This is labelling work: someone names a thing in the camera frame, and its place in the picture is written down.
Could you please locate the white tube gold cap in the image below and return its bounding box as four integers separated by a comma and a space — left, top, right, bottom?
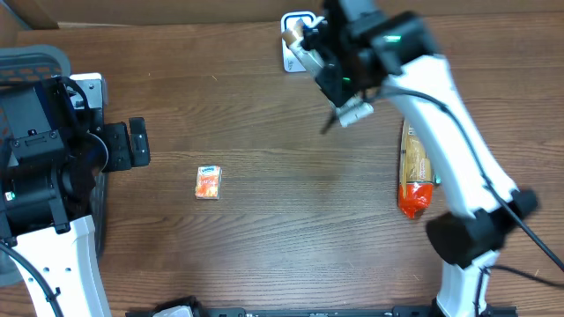
281, 17, 374, 135

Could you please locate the small orange tissue packet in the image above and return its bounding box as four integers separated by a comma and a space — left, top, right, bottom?
195, 166, 222, 200

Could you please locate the red spaghetti packet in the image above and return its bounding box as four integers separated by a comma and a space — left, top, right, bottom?
397, 119, 434, 219

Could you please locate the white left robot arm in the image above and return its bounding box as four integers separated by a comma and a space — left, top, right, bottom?
1, 73, 151, 316

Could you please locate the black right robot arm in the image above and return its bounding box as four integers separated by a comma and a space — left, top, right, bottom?
301, 1, 538, 316

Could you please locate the white barcode scanner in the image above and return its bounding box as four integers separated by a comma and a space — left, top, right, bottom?
280, 11, 316, 73

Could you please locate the grey plastic shopping basket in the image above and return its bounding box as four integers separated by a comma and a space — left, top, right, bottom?
0, 44, 109, 287

